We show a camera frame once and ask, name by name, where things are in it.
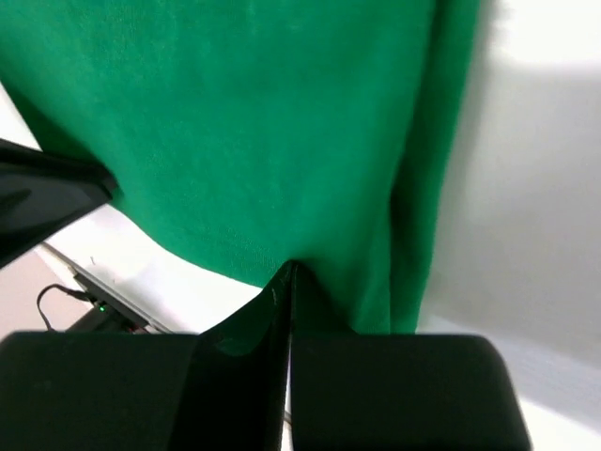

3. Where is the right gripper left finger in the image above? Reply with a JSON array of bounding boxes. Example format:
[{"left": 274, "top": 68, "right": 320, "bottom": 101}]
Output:
[{"left": 1, "top": 264, "right": 294, "bottom": 450}]

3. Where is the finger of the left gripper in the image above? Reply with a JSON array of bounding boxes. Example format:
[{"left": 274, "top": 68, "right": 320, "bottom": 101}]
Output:
[{"left": 1, "top": 139, "right": 117, "bottom": 267}]

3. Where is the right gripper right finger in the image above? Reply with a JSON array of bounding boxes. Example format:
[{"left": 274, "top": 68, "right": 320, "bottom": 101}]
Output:
[{"left": 290, "top": 265, "right": 532, "bottom": 450}]

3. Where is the green t-shirt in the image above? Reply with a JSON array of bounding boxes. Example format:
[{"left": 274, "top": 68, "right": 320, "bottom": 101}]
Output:
[{"left": 1, "top": 1, "right": 480, "bottom": 334}]

